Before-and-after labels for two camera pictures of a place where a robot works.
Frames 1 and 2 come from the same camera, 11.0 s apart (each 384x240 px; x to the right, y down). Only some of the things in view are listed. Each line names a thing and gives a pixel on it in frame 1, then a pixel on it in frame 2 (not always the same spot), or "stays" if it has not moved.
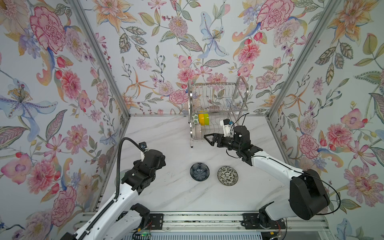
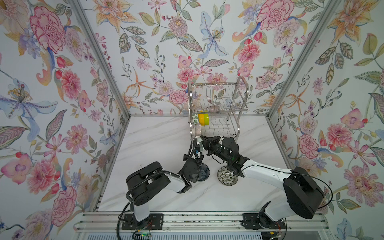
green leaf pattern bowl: [195, 118] stays
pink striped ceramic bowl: [198, 135] stays
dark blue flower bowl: [199, 171] stays
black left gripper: [138, 179] → [190, 157]
